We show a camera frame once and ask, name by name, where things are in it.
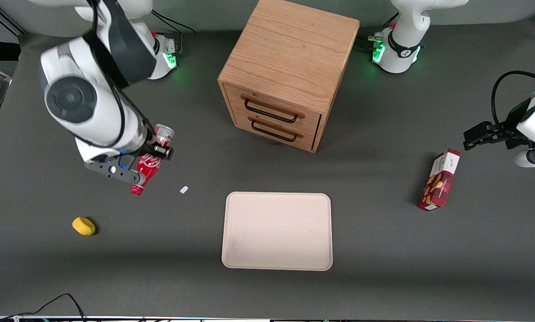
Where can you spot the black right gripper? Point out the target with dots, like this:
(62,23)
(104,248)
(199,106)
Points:
(152,146)

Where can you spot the yellow sponge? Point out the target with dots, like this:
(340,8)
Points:
(83,226)

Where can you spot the wooden drawer cabinet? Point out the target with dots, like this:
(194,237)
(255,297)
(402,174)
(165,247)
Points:
(290,53)

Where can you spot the red cookie box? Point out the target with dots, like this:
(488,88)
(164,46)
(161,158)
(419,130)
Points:
(439,183)

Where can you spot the wooden drawer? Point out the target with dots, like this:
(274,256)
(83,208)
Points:
(243,120)
(310,120)

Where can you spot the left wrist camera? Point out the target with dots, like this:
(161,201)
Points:
(533,158)

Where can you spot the small white scrap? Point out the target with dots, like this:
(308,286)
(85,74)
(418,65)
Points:
(184,189)

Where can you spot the beige rectangular tray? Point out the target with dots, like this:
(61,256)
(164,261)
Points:
(276,232)

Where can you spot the red coke bottle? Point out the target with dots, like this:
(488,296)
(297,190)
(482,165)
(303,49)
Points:
(149,167)

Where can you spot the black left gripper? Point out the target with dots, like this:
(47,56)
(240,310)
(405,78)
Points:
(512,120)

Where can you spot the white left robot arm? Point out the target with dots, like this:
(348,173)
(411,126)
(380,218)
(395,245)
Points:
(406,27)

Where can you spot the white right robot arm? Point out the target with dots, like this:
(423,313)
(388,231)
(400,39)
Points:
(93,129)

